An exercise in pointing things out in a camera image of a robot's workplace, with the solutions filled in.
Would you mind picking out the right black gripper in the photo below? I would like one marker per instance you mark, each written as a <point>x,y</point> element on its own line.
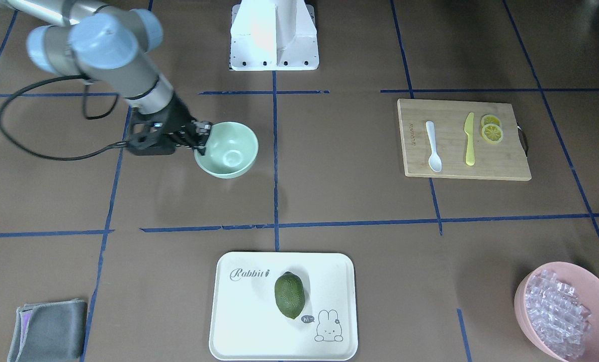
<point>180,118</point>

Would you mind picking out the light green bowl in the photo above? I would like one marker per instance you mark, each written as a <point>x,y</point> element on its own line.
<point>230,152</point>

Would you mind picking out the white plastic spoon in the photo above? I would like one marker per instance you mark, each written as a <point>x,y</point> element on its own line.
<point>434,161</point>

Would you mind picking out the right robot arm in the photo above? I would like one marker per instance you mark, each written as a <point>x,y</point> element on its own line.
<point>93,41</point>

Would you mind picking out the pink bowl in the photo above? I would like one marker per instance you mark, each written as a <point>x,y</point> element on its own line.
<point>587,287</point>

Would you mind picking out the green avocado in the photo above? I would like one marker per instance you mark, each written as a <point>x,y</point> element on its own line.
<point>289,295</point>

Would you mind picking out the cream rabbit tray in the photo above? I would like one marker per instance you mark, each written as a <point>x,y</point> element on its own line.
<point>247,325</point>

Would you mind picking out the folded grey cloth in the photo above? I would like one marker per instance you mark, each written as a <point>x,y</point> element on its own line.
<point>50,331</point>

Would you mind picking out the yellow plastic knife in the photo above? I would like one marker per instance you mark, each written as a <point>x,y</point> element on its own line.
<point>468,128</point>

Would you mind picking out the upper lemon slice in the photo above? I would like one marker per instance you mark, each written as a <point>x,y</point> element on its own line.
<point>490,119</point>

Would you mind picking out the lemon slice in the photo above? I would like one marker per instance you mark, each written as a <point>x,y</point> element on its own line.
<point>492,133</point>
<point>490,119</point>

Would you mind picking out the lower lemon slice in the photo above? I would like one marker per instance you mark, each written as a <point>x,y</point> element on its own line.
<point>492,133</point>

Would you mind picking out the bamboo cutting board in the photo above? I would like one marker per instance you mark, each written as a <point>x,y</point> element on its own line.
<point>504,161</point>

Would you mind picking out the clear ice cubes pile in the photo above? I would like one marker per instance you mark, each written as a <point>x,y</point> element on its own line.
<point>557,314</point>

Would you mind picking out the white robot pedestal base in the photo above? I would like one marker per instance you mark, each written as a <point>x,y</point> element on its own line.
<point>273,36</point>

